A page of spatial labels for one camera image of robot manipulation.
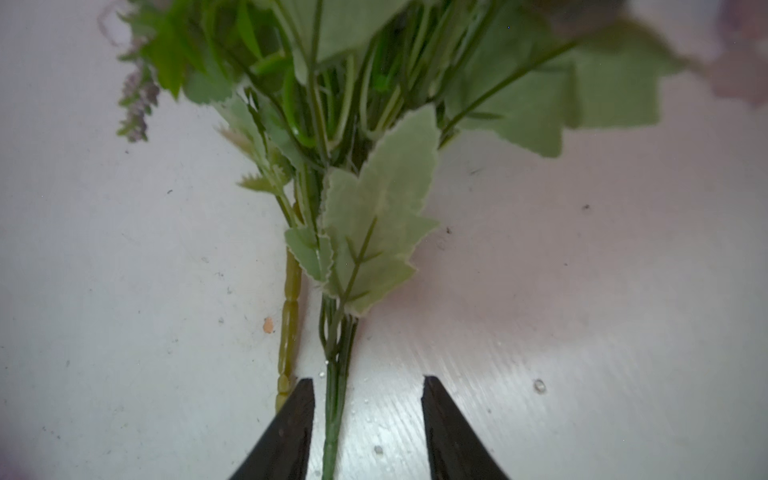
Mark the lilac mixed flower bunch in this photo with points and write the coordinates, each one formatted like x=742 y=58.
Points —
x=343 y=107

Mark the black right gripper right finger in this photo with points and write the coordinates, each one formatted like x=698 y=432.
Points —
x=455 y=452

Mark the blue hydrangea stem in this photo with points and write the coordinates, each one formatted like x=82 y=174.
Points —
x=289 y=330

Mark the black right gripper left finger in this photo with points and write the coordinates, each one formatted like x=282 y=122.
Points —
x=282 y=452

